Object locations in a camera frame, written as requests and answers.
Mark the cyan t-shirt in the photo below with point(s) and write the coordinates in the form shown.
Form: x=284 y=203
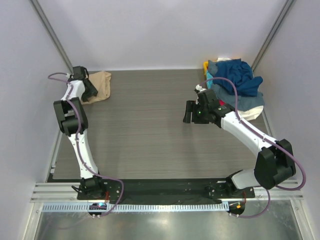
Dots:
x=209 y=80

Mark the beige t-shirt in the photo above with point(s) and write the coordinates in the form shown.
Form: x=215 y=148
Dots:
x=102 y=82

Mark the dark blue t-shirt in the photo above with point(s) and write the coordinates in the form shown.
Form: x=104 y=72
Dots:
x=241 y=75

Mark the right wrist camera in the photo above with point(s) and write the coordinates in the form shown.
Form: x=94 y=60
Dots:
x=206 y=97

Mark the slotted cable duct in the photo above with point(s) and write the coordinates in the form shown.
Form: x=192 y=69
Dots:
x=97 y=207

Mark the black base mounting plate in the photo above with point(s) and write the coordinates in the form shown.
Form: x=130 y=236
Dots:
x=179 y=191

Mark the yellow plastic bin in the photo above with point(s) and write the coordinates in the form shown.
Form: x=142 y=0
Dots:
x=205 y=69

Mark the pink red t-shirt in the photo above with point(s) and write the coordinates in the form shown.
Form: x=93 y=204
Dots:
x=222 y=103

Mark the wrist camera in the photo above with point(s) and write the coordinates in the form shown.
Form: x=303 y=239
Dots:
x=80 y=73
x=206 y=97

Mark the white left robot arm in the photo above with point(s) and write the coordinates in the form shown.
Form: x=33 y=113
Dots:
x=73 y=122

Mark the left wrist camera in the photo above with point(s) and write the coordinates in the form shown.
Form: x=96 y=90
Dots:
x=80 y=73

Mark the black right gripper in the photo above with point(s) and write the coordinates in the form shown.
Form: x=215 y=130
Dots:
x=192 y=111

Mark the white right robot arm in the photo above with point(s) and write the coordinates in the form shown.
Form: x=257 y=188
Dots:
x=272 y=167

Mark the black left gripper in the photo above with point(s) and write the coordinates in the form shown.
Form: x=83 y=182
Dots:
x=89 y=88

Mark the grey-blue t-shirt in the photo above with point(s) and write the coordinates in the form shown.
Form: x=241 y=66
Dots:
x=244 y=103

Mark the aluminium frame rail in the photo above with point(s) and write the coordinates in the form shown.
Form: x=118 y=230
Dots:
x=61 y=190

